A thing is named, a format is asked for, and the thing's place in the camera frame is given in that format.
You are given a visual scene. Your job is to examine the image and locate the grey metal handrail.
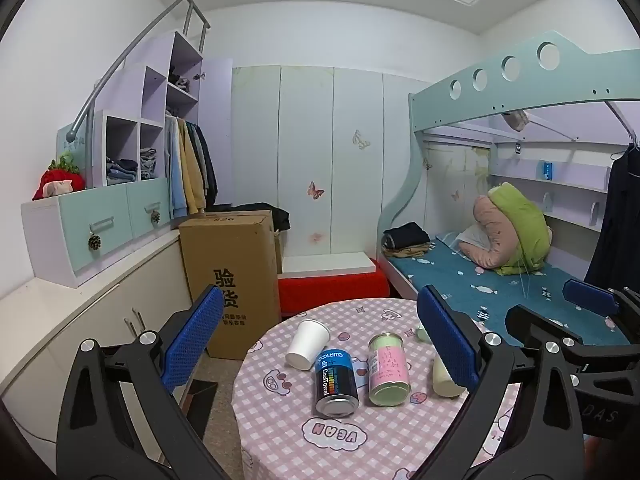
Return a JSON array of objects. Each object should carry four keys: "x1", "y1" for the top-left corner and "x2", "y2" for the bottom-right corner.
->
[{"x1": 65, "y1": 0, "x2": 211, "y2": 144}]

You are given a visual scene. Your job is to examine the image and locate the light blue hanging shirt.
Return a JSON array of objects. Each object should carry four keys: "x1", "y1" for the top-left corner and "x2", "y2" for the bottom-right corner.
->
[{"x1": 164, "y1": 115, "x2": 189, "y2": 219}]

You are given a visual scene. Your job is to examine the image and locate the folded tan clothes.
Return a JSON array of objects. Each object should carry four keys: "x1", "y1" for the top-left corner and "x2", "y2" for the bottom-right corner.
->
[{"x1": 382, "y1": 242, "x2": 437, "y2": 259}]

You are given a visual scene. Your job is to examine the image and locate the lilac stair cabinet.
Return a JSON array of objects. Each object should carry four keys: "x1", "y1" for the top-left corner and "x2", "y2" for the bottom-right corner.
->
[{"x1": 20, "y1": 30, "x2": 234, "y2": 289}]

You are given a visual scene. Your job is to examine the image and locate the white low cabinet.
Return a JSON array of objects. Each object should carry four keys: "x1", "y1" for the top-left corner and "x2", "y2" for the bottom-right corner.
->
[{"x1": 0, "y1": 230, "x2": 202, "y2": 443}]

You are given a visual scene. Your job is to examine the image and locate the yellow hanging jacket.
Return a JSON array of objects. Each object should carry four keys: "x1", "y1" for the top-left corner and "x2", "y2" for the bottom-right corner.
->
[{"x1": 177, "y1": 119, "x2": 207, "y2": 216}]

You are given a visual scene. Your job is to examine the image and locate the pink and green can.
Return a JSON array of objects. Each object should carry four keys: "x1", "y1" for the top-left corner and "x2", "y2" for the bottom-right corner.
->
[{"x1": 368, "y1": 333, "x2": 412, "y2": 407}]

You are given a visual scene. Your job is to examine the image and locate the mint green bunk bed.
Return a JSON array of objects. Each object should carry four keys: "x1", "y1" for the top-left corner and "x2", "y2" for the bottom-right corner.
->
[{"x1": 377, "y1": 29, "x2": 640, "y2": 347}]

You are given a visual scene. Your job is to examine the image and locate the folded black clothes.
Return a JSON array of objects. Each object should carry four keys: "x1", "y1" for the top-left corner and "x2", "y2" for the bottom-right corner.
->
[{"x1": 382, "y1": 222, "x2": 431, "y2": 251}]

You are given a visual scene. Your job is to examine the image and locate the lilac wall shelf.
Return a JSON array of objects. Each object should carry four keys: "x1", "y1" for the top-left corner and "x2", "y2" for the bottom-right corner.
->
[{"x1": 486, "y1": 171, "x2": 612, "y2": 232}]

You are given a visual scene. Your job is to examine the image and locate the cream plastic cup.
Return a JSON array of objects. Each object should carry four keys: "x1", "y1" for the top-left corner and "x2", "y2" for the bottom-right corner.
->
[{"x1": 432, "y1": 355, "x2": 469, "y2": 397}]

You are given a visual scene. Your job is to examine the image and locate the large cardboard box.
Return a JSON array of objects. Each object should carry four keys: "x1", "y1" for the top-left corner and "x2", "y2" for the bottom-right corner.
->
[{"x1": 178, "y1": 209, "x2": 284, "y2": 361}]

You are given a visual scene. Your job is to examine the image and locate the dark hanging coat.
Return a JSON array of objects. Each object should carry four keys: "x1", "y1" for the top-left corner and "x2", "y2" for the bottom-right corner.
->
[{"x1": 192, "y1": 124, "x2": 219, "y2": 207}]

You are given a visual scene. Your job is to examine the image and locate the folded dark blue clothes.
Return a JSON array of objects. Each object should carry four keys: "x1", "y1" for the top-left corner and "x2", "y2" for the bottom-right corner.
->
[{"x1": 106, "y1": 157, "x2": 139, "y2": 184}]

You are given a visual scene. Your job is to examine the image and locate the pink checked tablecloth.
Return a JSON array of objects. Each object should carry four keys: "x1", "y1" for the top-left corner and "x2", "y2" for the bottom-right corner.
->
[{"x1": 232, "y1": 297, "x2": 523, "y2": 480}]

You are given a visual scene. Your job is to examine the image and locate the green and pink quilt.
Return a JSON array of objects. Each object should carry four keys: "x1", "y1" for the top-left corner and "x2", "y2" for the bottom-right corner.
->
[{"x1": 472, "y1": 182, "x2": 554, "y2": 276}]

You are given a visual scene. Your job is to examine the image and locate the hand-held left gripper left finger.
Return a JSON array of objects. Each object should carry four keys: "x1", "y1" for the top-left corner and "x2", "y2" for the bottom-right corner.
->
[{"x1": 56, "y1": 284, "x2": 224, "y2": 480}]

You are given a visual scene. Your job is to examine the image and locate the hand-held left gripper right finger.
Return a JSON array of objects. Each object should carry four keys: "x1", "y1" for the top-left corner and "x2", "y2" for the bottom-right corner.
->
[{"x1": 416, "y1": 285, "x2": 587, "y2": 480}]

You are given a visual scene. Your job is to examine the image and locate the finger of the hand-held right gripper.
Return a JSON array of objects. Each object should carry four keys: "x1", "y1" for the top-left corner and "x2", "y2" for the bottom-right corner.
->
[
  {"x1": 506, "y1": 304, "x2": 601, "y2": 361},
  {"x1": 562, "y1": 279, "x2": 640, "y2": 333}
]

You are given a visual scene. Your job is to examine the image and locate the dark hanging garment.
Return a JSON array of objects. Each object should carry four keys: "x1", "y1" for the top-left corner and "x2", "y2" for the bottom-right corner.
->
[{"x1": 583, "y1": 142, "x2": 640, "y2": 292}]

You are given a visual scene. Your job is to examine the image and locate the red bench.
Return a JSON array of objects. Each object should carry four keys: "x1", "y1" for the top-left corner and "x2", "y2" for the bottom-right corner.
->
[{"x1": 277, "y1": 266, "x2": 391, "y2": 319}]

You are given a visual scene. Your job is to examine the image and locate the black printed can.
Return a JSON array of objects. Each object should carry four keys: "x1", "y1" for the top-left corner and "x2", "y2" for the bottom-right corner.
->
[{"x1": 314, "y1": 348, "x2": 360, "y2": 417}]

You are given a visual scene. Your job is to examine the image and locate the white paper cup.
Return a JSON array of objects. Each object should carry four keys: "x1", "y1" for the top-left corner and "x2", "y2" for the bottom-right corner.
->
[{"x1": 285, "y1": 319, "x2": 331, "y2": 371}]

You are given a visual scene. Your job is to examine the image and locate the black cloth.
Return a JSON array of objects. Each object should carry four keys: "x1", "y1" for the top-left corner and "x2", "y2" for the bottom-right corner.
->
[{"x1": 205, "y1": 202, "x2": 291, "y2": 234}]

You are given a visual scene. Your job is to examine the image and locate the white board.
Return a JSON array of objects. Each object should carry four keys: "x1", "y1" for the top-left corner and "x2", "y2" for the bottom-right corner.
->
[{"x1": 280, "y1": 253, "x2": 379, "y2": 277}]

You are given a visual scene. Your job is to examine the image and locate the teal printed bedsheet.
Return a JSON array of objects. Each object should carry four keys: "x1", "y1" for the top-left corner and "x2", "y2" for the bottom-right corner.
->
[{"x1": 385, "y1": 234, "x2": 640, "y2": 347}]

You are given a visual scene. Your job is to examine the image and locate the white pillow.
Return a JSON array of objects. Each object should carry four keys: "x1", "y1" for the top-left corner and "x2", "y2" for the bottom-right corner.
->
[{"x1": 452, "y1": 224, "x2": 495, "y2": 262}]

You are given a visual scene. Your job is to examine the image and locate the red strawberry plush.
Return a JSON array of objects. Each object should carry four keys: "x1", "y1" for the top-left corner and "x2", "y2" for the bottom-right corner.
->
[{"x1": 32, "y1": 156, "x2": 87, "y2": 201}]

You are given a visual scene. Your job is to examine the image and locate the beige cloth bundle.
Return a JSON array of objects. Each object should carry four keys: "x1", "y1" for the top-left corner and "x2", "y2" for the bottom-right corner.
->
[{"x1": 501, "y1": 109, "x2": 531, "y2": 134}]

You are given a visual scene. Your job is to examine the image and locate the pale green wardrobe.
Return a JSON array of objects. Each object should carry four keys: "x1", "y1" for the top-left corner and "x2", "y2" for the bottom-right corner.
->
[{"x1": 230, "y1": 64, "x2": 437, "y2": 275}]

